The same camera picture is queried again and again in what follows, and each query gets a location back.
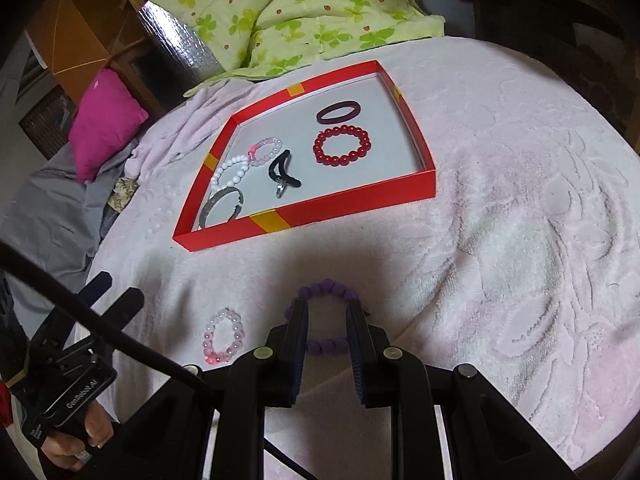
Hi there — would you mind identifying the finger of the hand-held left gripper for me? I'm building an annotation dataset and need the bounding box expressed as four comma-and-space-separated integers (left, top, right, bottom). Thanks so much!
74, 271, 114, 312
85, 287, 146, 350

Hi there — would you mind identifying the red bead bracelet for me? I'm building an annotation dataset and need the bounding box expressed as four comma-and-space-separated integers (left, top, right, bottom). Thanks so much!
313, 124, 372, 167

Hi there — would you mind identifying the green floral quilt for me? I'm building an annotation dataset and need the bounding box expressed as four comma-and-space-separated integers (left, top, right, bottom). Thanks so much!
125, 0, 446, 83

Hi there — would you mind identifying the black hair tie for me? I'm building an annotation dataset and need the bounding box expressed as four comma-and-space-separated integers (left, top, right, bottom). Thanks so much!
268, 150, 302, 198

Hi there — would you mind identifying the red shallow cardboard box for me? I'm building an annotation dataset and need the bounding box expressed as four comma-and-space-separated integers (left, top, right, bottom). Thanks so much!
172, 60, 437, 252

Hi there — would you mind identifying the dark red bangle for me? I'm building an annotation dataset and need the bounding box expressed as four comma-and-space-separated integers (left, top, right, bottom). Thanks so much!
316, 101, 360, 125

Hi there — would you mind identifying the pink bead bracelet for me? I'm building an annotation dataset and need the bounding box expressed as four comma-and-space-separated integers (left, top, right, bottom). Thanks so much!
202, 308, 246, 365
248, 136, 284, 167

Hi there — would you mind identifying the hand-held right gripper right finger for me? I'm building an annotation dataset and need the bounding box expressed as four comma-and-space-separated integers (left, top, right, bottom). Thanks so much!
346, 302, 576, 480

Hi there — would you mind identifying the person's left hand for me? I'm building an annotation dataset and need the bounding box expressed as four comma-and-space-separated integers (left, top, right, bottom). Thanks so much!
42, 402, 118, 472

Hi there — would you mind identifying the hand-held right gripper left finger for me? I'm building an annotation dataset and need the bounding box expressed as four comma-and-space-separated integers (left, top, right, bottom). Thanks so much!
117, 299, 310, 480

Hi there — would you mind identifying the silver metal bangle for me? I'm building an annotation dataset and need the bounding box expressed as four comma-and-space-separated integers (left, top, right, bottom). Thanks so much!
198, 186, 245, 229

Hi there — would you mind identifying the orange wooden cabinet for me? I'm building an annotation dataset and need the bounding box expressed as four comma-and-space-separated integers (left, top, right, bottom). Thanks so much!
25, 0, 136, 86

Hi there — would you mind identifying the pale pink embossed blanket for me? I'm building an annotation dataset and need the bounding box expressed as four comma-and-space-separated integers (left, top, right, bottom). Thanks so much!
87, 35, 640, 480

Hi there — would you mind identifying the grey bed sheet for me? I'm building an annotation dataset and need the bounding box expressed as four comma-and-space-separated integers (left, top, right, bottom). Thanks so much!
0, 147, 141, 311

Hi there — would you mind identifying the black cable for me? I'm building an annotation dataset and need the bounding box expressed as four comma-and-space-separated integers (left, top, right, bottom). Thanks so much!
0, 245, 321, 480

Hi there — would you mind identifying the silver foil panel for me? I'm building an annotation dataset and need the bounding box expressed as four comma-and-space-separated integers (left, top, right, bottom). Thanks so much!
135, 0, 223, 88

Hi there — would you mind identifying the purple bead bracelet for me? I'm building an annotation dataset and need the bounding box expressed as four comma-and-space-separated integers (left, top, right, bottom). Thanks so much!
285, 278, 371, 353

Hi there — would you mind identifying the magenta pillow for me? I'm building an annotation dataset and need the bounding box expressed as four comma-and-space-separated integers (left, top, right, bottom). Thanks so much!
68, 68, 150, 182

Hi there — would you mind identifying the white bead bracelet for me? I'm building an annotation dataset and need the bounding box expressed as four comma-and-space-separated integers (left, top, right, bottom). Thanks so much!
210, 154, 251, 191

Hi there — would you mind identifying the small floral patterned cloth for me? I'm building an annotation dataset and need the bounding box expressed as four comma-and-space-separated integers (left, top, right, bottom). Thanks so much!
107, 176, 140, 211

